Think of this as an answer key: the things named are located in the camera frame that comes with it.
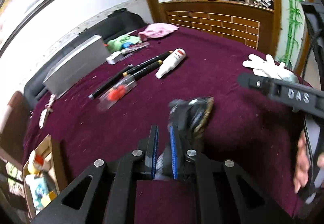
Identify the silver grey long box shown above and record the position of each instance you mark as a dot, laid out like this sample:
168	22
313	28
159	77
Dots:
76	65

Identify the brown armchair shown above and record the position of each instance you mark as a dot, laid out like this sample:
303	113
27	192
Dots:
14	125

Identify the white cotton glove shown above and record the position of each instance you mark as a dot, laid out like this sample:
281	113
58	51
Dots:
267	68

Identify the clear case red items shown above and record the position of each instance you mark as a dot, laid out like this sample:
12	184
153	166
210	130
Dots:
117	92

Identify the cardboard tray box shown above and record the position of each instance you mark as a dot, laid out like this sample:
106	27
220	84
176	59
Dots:
50	150

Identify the teal white pack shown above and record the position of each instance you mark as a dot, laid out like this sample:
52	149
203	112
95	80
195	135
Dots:
38	188

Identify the dark red tablecloth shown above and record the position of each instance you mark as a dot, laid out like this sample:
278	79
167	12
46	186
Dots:
258	134

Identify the small white charger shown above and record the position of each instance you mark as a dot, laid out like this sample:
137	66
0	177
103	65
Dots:
114	57

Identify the clear pen package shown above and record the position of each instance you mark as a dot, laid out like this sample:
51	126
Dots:
134	48

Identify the black marker yellow cap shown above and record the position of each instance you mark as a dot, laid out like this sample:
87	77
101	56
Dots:
138	74

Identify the yellow foil packet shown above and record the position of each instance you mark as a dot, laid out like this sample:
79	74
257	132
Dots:
51	195

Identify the pink cloth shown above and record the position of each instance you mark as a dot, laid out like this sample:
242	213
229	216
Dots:
157	31

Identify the black gold snack packet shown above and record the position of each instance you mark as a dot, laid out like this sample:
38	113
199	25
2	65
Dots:
191	118

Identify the green cloth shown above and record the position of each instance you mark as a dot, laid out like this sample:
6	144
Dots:
117	44

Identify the black marker gold cap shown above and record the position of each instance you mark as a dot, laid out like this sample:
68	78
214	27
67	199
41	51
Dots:
144	64

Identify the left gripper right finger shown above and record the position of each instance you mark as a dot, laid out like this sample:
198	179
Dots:
223	192

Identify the person's bare right hand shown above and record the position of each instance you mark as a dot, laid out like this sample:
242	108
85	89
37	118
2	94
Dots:
302	166

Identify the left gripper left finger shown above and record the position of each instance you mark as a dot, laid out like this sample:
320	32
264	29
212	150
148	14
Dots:
106	191

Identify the black marker grey cap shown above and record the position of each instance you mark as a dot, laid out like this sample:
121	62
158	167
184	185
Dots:
109	83

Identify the white bottle red cap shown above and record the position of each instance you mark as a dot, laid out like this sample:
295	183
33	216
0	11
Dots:
171	62

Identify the white car key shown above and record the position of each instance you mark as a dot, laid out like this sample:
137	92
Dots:
47	110

